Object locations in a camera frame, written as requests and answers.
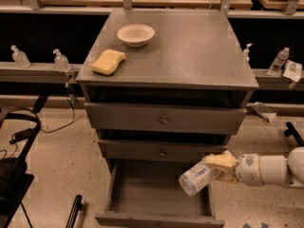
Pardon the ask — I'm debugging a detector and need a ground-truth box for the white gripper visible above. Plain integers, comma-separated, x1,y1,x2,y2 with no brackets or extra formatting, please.
204,151,263,186

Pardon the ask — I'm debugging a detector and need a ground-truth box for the clear plastic water bottle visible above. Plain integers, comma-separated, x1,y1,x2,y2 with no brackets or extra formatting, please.
179,159,221,196

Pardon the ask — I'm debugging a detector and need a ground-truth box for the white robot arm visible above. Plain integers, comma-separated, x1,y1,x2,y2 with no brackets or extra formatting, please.
204,147,304,188

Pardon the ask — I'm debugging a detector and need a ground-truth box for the top grey drawer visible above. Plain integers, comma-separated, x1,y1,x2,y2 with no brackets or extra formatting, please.
85,103,246,135

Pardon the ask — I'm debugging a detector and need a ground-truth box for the bottom grey open drawer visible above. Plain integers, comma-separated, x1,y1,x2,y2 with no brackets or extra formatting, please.
95,160,224,228

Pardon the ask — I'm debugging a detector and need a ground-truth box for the grey drawer cabinet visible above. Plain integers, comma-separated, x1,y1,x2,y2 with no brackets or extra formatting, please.
75,9,260,228

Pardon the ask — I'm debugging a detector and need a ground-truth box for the middle grey drawer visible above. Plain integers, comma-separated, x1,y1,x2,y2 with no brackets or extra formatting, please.
98,139,226,162

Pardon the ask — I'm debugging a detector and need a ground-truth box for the background clear water bottle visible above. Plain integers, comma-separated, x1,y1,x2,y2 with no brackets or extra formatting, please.
267,47,290,75

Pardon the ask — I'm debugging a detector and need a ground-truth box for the right small pump bottle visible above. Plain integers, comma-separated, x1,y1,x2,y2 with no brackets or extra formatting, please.
243,44,252,63

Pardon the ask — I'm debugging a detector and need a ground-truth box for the far left pump bottle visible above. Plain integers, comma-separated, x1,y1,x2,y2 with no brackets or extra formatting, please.
10,45,30,67

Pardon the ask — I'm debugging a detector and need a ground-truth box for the grey book on floor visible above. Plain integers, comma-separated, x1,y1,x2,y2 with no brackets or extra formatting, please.
251,102,276,123

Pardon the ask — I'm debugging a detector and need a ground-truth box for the black caster leg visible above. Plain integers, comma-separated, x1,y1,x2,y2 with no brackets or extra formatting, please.
284,122,304,146

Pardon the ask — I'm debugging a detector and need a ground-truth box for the white plastic packet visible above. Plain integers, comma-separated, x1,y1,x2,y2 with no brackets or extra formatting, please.
283,60,302,83

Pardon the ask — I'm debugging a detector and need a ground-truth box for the yellow sponge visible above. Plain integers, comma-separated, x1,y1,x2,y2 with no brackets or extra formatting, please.
90,49,125,76

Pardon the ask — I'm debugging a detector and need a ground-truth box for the white paper bowl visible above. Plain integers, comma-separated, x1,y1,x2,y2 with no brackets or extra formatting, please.
117,24,155,48

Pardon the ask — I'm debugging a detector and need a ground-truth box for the black power adapter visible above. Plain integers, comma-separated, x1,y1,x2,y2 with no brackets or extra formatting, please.
9,128,33,144

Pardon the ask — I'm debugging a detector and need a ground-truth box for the black cable on floor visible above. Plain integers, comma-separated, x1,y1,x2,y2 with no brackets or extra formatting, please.
40,79,78,135

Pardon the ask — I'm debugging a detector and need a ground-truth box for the metal rail shelf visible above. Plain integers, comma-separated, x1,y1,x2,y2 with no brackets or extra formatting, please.
0,62,67,84

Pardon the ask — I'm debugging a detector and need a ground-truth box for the black chair frame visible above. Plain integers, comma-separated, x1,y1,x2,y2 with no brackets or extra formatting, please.
0,106,41,228

